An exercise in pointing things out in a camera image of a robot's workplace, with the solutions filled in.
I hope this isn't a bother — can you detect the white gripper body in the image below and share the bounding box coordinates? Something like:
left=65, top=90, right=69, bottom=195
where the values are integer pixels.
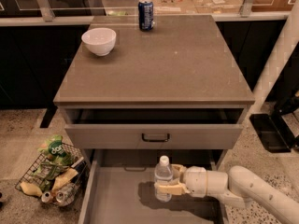
left=183, top=166, right=207, bottom=198

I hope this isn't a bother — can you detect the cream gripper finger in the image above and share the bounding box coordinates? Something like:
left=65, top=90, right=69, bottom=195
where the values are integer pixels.
left=154, top=181, right=190, bottom=196
left=172, top=164, right=187, bottom=180

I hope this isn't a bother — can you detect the clear plastic water bottle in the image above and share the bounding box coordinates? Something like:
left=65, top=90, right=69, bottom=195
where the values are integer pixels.
left=154, top=155, right=173, bottom=203

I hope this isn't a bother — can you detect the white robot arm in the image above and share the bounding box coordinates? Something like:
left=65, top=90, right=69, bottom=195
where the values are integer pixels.
left=154, top=156, right=299, bottom=224

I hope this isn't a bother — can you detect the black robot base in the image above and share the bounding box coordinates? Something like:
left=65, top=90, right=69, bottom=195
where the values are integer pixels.
left=249, top=112, right=299, bottom=153

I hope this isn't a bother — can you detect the grey middle drawer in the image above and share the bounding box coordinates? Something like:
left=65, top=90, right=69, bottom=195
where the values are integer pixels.
left=78, top=149, right=228, bottom=224

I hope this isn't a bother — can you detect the grey drawer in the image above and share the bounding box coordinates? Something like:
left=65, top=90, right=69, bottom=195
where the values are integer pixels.
left=65, top=108, right=243, bottom=149
left=78, top=149, right=228, bottom=224

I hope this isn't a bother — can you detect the grey drawer cabinet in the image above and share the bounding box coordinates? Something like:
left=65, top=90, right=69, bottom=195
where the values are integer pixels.
left=52, top=14, right=256, bottom=224

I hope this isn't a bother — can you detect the grey top drawer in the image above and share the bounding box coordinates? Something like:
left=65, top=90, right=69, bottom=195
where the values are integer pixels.
left=65, top=108, right=243, bottom=149

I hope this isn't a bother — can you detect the yellow snack packet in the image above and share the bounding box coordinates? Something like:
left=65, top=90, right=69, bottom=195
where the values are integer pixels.
left=52, top=168, right=78, bottom=191

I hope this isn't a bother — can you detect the silver can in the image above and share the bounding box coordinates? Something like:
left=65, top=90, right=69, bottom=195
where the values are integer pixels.
left=55, top=183, right=77, bottom=206
left=41, top=191, right=54, bottom=203

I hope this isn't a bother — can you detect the green snack bag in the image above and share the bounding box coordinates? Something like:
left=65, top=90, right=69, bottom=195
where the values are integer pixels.
left=37, top=135, right=73, bottom=166

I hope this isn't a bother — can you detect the yellow packet lower left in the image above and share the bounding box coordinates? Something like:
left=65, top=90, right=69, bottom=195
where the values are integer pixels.
left=20, top=182, right=42, bottom=197

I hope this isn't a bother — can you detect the white ceramic bowl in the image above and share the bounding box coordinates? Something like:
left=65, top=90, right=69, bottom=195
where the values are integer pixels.
left=81, top=28, right=117, bottom=56

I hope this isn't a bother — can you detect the blue soda can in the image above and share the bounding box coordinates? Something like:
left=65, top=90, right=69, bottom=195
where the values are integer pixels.
left=138, top=0, right=153, bottom=31

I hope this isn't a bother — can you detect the black wire basket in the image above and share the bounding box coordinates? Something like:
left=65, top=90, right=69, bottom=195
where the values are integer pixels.
left=15, top=143, right=87, bottom=207

